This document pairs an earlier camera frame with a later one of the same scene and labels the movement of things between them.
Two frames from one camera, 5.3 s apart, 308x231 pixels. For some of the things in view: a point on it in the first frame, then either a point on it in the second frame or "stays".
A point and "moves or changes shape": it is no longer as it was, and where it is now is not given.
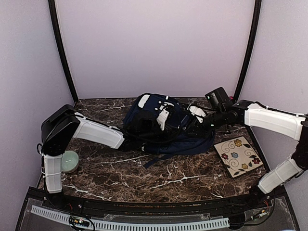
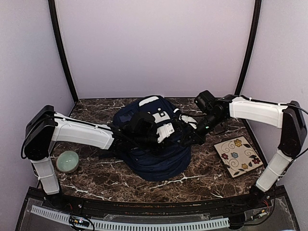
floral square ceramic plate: x=237 y=156 stays
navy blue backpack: x=166 y=127 moves or changes shape
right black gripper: x=197 y=127 -> x=197 y=138
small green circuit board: x=79 y=221 stays
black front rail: x=80 y=206 stays
